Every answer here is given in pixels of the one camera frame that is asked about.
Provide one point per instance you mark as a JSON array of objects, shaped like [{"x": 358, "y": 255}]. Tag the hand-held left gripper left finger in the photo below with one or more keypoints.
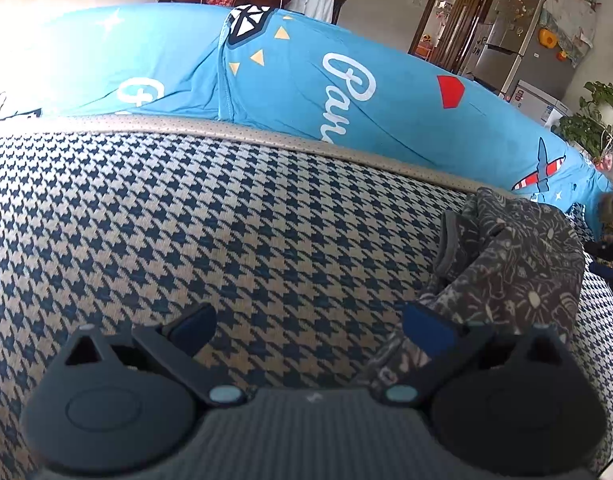
[{"x": 196, "y": 325}]

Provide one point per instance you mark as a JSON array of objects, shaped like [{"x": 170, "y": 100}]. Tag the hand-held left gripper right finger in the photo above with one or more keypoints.
[{"x": 429, "y": 332}]

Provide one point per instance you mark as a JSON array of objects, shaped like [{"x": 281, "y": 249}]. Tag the grey printed fleece jacket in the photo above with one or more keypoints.
[{"x": 511, "y": 270}]

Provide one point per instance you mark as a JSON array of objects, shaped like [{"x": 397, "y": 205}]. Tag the small white freezer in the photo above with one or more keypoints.
[{"x": 536, "y": 102}]

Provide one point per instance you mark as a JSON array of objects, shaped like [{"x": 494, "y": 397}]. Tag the green vine plant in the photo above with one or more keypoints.
[{"x": 586, "y": 130}]

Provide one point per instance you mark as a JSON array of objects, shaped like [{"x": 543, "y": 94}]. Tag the silver refrigerator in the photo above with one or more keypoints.
[{"x": 511, "y": 45}]

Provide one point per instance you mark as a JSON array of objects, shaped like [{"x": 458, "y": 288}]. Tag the brown wooden doorway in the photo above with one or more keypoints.
[{"x": 461, "y": 20}]

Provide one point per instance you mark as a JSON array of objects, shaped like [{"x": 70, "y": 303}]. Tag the orange refrigerator toy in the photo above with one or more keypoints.
[{"x": 547, "y": 39}]

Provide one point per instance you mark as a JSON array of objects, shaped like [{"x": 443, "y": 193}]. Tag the dark dining chair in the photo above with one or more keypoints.
[{"x": 342, "y": 7}]

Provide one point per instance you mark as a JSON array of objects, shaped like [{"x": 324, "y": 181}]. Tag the table with white cloth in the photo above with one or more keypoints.
[{"x": 311, "y": 0}]

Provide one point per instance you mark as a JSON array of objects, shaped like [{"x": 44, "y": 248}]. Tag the floral refrigerator cover cloth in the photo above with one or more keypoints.
[{"x": 569, "y": 15}]

